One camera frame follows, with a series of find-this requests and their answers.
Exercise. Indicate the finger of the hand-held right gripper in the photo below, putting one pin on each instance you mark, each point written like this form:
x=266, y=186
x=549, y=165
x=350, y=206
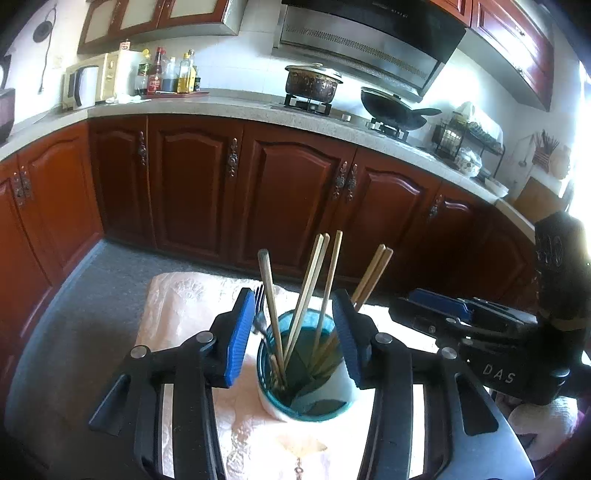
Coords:
x=425, y=318
x=443, y=302

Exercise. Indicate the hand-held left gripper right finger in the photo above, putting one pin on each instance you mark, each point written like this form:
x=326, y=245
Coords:
x=347, y=337

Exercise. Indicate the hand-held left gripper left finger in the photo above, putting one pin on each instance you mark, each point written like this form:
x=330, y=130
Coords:
x=240, y=337

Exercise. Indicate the metal fork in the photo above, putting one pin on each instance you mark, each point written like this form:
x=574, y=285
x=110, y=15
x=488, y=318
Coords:
x=260, y=318

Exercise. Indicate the single wooden chopstick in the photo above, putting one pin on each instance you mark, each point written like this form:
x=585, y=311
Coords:
x=268, y=286

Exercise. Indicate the teal and white cup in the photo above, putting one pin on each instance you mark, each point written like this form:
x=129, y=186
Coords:
x=304, y=406

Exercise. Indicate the pinkish white embroidered cloth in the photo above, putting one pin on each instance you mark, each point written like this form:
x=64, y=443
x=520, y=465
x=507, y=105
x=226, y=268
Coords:
x=184, y=304

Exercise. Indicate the white fluffy towel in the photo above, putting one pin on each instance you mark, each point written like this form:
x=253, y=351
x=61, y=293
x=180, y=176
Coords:
x=545, y=420

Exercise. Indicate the wooden cutting board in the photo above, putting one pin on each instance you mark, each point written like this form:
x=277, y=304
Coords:
x=538, y=198

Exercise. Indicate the white patterned pot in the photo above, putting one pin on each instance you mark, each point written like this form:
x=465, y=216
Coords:
x=468, y=162

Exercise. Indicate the red wooden base cabinets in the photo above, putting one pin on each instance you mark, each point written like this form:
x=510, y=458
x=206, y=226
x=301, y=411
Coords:
x=194, y=184

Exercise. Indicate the hanging metal ladle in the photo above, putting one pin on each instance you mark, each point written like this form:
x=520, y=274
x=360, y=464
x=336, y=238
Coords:
x=522, y=162

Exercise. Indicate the round woven mat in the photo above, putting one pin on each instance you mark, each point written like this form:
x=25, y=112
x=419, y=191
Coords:
x=561, y=161

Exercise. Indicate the white plastic bag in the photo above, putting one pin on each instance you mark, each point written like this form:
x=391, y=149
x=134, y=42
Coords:
x=466, y=110

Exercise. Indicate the black wok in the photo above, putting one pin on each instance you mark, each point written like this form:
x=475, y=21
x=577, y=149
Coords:
x=392, y=113

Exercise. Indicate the gas stove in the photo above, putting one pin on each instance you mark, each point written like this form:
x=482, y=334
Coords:
x=351, y=117

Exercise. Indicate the bright window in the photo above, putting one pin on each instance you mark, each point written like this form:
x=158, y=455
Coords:
x=581, y=138

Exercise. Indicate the red tray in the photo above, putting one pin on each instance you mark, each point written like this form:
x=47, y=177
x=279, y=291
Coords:
x=184, y=94

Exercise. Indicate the dark cooking pot with lid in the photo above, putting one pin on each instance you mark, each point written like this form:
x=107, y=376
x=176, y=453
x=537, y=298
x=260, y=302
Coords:
x=311, y=85

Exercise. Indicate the small dark bottle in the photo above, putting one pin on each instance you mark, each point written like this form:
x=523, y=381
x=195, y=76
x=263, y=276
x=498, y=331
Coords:
x=196, y=83

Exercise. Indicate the clear bottle with dark liquid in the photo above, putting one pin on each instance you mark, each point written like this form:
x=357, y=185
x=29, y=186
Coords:
x=170, y=81

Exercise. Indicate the white crumpled cloth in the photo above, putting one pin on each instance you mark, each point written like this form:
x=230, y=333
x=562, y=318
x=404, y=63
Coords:
x=121, y=98

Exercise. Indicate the red label bottle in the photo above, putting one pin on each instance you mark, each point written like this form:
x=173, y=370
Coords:
x=158, y=76

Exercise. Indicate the dark soy sauce bottle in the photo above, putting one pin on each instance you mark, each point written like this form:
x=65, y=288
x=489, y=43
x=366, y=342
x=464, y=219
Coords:
x=142, y=78

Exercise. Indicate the black steel range hood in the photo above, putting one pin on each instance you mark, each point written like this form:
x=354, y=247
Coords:
x=369, y=27

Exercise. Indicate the cream microwave oven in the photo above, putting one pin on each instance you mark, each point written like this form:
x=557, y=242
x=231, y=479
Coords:
x=108, y=76

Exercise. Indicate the dark kitchen appliance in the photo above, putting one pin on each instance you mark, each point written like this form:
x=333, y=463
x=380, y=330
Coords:
x=5, y=115

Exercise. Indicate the wall-mounted chopstick holder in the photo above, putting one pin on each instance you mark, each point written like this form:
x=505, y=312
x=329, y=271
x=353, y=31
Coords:
x=545, y=154

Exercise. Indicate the red wooden wall cabinet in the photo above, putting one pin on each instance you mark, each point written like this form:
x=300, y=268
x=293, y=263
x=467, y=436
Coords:
x=508, y=41

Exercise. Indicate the wall cabinet with frosted panels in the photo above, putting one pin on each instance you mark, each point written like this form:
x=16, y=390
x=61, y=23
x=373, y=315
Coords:
x=138, y=18

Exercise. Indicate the dark round wall hanging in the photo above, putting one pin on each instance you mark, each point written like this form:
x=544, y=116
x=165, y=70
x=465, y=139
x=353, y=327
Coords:
x=42, y=30

